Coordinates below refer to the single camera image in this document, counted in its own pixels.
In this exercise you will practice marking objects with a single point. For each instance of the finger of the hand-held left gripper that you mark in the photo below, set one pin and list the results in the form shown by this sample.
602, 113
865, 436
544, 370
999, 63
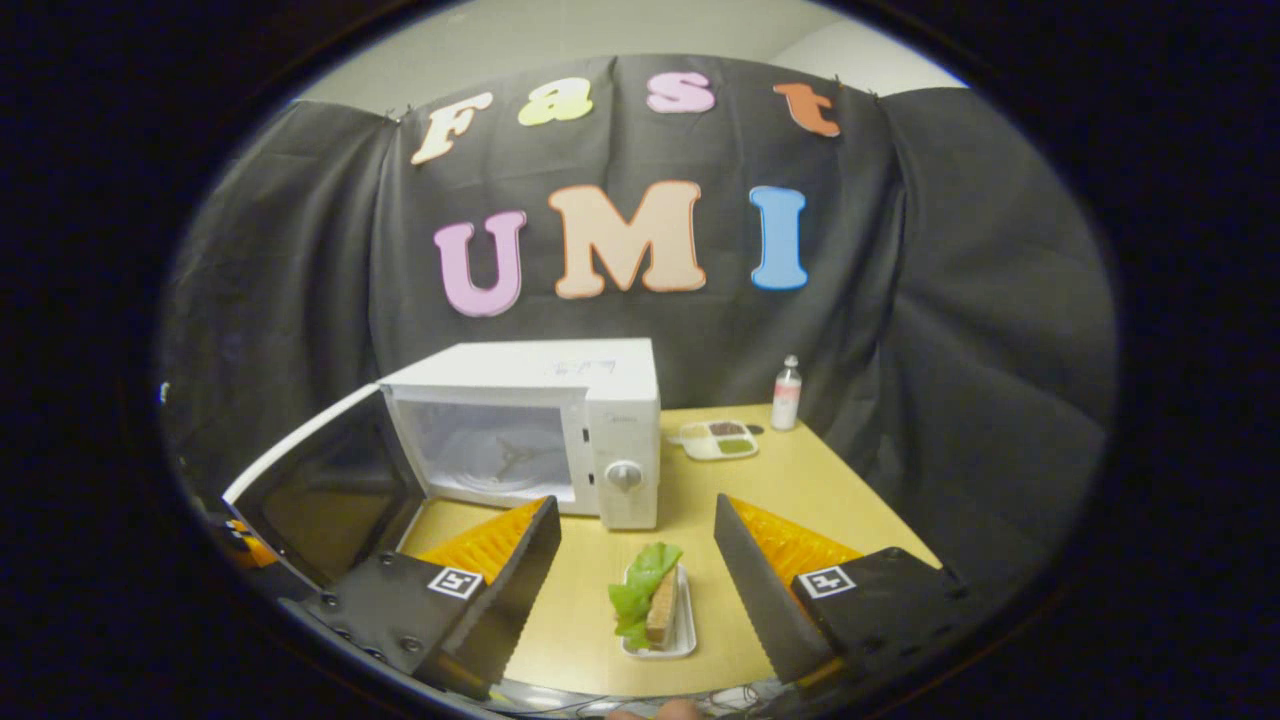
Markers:
250, 545

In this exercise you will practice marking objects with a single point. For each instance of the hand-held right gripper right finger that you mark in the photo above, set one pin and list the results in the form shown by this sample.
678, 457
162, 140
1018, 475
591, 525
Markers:
765, 610

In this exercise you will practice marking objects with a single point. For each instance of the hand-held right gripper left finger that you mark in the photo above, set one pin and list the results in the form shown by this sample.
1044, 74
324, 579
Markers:
505, 600

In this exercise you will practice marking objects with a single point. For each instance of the white food tray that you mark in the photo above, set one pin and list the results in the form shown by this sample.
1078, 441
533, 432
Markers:
686, 622

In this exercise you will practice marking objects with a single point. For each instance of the lettuce sandwich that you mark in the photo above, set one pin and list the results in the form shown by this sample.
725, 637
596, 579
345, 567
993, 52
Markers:
645, 585

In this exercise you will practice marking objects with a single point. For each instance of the white microwave oven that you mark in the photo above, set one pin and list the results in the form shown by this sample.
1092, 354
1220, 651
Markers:
625, 400

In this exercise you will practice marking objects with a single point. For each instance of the white divided dish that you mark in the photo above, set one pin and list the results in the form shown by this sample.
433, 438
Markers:
718, 440

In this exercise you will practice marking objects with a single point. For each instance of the small clear bottle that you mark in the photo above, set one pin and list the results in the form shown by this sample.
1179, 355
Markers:
786, 395

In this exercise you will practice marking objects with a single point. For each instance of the black backdrop cloth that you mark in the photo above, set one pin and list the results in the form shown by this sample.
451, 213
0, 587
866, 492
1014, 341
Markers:
950, 300

